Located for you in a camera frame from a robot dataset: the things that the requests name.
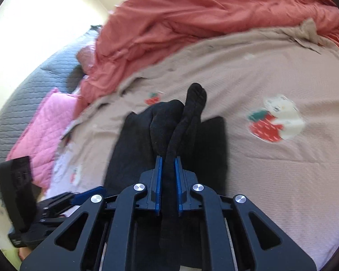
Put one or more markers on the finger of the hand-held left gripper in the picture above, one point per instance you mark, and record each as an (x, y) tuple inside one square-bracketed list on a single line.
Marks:
[(82, 197)]

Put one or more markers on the dusty rose quilted pillow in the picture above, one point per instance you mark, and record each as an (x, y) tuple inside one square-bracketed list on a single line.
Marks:
[(86, 58)]

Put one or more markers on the beige strawberry print blanket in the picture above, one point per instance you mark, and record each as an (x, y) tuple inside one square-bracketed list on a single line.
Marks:
[(271, 180)]

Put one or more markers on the black sweater with orange patches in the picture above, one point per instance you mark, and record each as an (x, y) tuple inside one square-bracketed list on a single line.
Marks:
[(192, 135)]

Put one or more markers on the pale lilac bed sheet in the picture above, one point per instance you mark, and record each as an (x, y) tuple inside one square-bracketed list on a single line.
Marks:
[(66, 169)]

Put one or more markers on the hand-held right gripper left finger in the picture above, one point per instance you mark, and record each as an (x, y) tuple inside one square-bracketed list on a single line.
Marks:
[(158, 183)]

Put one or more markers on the coral red duvet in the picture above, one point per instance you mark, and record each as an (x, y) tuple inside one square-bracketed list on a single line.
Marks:
[(203, 11)]

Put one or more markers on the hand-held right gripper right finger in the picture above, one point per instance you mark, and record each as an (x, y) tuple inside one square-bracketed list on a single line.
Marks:
[(177, 183)]

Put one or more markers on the pink quilted pillow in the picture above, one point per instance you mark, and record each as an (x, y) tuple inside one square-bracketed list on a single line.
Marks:
[(42, 135)]

